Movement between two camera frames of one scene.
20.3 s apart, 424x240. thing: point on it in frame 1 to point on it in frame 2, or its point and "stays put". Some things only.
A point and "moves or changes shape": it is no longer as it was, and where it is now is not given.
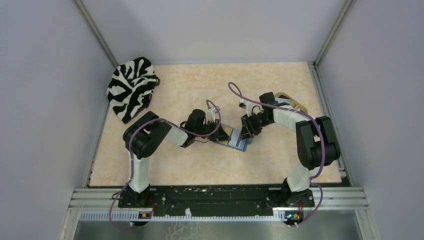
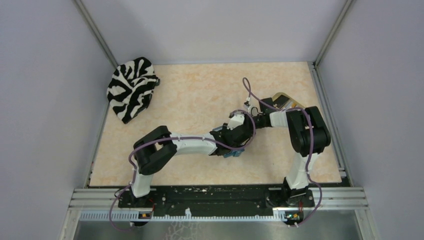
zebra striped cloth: [130, 87] stays put
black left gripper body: [207, 128] to [224, 128]
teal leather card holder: [234, 133] moves or changes shape
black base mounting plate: [216, 199] stays put
